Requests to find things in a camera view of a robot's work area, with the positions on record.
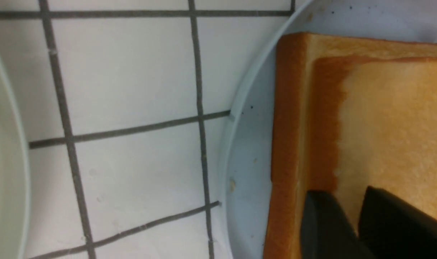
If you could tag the white grid tablecloth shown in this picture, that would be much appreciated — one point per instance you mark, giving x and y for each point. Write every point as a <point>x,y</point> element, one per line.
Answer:
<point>123,104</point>

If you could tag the toast slice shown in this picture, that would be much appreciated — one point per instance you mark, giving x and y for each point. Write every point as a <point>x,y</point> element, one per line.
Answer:
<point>373,122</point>
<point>295,55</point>

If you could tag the green toast plate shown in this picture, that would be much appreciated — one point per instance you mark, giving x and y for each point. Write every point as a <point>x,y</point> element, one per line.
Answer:
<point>15,184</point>

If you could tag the blue centre plate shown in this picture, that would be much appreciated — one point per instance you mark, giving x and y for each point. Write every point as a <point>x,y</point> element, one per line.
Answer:
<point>245,158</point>

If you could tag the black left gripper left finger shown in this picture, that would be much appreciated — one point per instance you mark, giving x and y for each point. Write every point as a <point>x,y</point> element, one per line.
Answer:
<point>326,233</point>

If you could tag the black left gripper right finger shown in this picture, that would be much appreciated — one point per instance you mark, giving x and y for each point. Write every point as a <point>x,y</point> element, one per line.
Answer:
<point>393,229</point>

